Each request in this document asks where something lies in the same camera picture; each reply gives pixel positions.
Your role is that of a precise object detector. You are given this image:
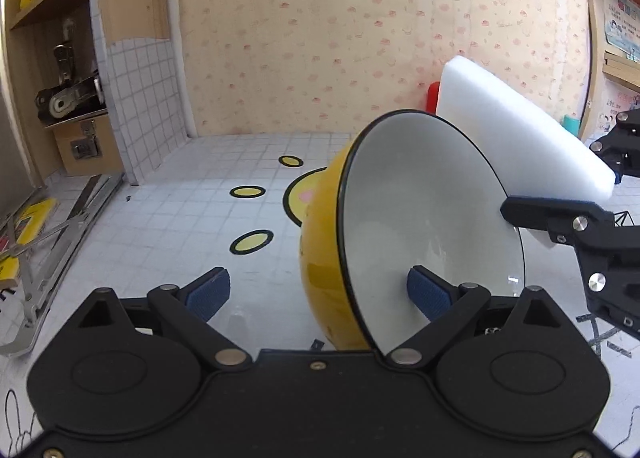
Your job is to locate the cartoon sticker sheet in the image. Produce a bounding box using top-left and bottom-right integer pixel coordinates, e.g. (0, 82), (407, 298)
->
(597, 90), (640, 131)

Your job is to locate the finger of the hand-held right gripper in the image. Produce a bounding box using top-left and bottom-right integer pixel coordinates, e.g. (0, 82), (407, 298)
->
(500, 195), (640, 311)
(590, 110), (640, 184)

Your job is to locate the blue printed leaflet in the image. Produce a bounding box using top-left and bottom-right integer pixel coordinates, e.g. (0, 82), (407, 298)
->
(602, 0), (640, 61)

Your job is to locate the yellow bowl with white inside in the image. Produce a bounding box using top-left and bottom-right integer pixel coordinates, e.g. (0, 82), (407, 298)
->
(299, 109), (527, 359)

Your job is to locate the yellow booklet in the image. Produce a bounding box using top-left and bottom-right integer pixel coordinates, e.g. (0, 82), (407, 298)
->
(0, 198), (58, 291)

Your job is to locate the small wooden box with latch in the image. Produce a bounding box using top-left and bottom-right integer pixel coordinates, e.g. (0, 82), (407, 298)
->
(52, 110), (125, 176)

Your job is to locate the black and metal tool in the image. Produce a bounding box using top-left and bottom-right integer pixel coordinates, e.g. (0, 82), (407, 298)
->
(34, 18), (106, 126)

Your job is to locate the white sponge block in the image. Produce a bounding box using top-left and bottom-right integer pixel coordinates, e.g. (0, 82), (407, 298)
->
(435, 56), (616, 251)

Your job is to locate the light wooden bookshelf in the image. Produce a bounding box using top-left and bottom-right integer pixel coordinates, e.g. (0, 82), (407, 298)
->
(580, 0), (640, 149)

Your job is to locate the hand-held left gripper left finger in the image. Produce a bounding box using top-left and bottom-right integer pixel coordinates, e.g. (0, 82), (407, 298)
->
(74, 266), (253, 370)

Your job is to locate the folding metal rack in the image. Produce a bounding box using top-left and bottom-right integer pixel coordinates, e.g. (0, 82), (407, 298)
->
(0, 173), (125, 356)

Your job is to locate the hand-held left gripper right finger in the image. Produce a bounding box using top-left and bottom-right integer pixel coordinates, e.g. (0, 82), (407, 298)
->
(384, 265), (568, 369)

